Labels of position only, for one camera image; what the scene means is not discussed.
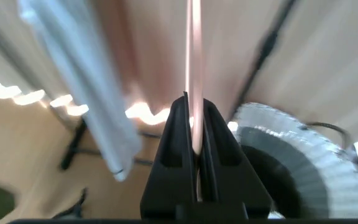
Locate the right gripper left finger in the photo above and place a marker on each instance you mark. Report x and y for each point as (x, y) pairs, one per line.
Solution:
(169, 186)

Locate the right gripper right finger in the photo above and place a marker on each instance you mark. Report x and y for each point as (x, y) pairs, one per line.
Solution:
(235, 186)

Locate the pale grey shorts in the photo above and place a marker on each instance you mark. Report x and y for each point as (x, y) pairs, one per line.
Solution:
(89, 93)

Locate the pink clothes hanger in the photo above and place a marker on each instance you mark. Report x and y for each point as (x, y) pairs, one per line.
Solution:
(194, 62)

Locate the white laundry basket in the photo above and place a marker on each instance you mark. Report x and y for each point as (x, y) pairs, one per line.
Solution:
(322, 161)

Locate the black clothes rack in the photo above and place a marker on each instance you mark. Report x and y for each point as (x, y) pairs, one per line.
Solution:
(70, 149)

